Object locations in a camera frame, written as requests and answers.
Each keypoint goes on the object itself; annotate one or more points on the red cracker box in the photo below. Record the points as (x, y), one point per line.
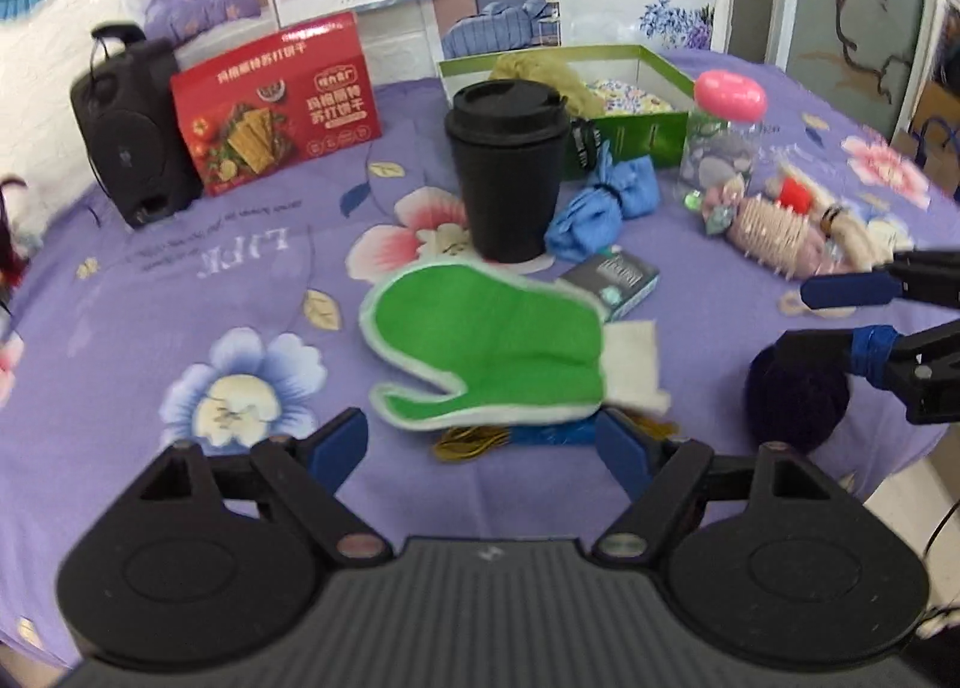
(225, 103)

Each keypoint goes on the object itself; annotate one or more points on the pink knit cloth with pearls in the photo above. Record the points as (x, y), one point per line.
(765, 230)

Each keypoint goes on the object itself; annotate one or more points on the blue towel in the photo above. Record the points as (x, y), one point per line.
(592, 215)

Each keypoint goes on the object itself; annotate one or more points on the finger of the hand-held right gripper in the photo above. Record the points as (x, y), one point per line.
(847, 290)
(825, 344)

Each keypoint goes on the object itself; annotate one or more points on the olive mesh bath sponge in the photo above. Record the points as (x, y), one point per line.
(540, 69)

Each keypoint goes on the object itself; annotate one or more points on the black cup with lid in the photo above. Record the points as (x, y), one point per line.
(510, 185)

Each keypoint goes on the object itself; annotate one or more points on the black portable speaker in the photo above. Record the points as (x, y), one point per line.
(127, 133)

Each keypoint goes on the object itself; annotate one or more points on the small dark card box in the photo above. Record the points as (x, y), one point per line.
(615, 275)

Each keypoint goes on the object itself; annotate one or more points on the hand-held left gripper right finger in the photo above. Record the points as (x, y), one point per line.
(622, 455)

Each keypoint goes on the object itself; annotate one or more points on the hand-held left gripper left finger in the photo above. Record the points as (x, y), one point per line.
(337, 444)

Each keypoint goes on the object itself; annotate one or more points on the green cardboard box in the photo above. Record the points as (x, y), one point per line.
(637, 140)

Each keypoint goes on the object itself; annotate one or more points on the red pompom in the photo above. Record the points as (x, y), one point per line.
(795, 193)

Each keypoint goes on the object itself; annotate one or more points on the dark red feather decoration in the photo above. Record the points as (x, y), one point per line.
(11, 245)

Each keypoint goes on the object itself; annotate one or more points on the floral cloth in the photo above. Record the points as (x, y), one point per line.
(622, 95)

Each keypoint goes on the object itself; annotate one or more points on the green mitt with white trim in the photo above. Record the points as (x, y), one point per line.
(487, 343)

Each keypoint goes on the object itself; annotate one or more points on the clear jar with pink lid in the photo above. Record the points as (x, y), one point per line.
(724, 95)

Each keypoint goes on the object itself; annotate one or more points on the purple floral bedsheet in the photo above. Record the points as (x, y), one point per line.
(225, 268)

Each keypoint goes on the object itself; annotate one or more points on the purple yarn ball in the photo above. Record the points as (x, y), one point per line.
(795, 403)

